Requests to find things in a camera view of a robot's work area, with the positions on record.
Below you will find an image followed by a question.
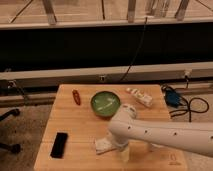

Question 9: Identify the white sponge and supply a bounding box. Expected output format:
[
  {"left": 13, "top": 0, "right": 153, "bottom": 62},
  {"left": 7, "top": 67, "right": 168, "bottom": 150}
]
[{"left": 94, "top": 137, "right": 116, "bottom": 155}]

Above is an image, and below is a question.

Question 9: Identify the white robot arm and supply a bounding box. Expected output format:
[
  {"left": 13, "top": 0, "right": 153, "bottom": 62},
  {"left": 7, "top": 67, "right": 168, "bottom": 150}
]
[{"left": 108, "top": 104, "right": 213, "bottom": 157}]

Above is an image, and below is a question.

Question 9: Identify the green ceramic bowl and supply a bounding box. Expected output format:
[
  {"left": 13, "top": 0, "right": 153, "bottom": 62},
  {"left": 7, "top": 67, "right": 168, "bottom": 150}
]
[{"left": 90, "top": 91, "right": 121, "bottom": 117}]

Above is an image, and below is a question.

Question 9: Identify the white paper cup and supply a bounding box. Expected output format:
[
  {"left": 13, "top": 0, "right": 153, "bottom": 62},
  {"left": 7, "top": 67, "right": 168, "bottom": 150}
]
[{"left": 147, "top": 143, "right": 155, "bottom": 152}]

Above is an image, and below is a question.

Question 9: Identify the wooden table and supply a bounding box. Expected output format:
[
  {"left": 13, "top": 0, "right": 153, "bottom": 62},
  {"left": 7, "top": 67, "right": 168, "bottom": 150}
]
[{"left": 34, "top": 84, "right": 187, "bottom": 171}]

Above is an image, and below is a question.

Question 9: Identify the black rectangular block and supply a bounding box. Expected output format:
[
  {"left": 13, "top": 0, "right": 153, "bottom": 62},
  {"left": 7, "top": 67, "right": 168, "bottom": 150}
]
[{"left": 50, "top": 132, "right": 68, "bottom": 158}]

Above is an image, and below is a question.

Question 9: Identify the blue power adapter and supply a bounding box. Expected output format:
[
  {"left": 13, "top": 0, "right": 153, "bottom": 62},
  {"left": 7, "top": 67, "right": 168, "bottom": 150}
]
[{"left": 165, "top": 91, "right": 180, "bottom": 108}]

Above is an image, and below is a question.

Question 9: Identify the red chili pepper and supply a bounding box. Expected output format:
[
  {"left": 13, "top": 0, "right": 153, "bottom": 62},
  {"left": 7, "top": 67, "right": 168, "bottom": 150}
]
[{"left": 72, "top": 90, "right": 81, "bottom": 106}]

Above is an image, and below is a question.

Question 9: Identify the black office chair base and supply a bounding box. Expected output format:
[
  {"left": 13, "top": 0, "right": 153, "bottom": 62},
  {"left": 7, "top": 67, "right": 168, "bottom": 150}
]
[{"left": 0, "top": 108, "right": 22, "bottom": 155}]

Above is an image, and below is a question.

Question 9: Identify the black floor cable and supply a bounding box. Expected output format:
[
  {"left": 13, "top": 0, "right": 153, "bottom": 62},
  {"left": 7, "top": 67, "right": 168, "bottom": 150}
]
[{"left": 161, "top": 75, "right": 211, "bottom": 123}]

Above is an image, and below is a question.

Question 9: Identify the black hanging cable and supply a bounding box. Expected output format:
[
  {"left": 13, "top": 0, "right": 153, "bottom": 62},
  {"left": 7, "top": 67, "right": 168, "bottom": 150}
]
[{"left": 118, "top": 16, "right": 149, "bottom": 82}]

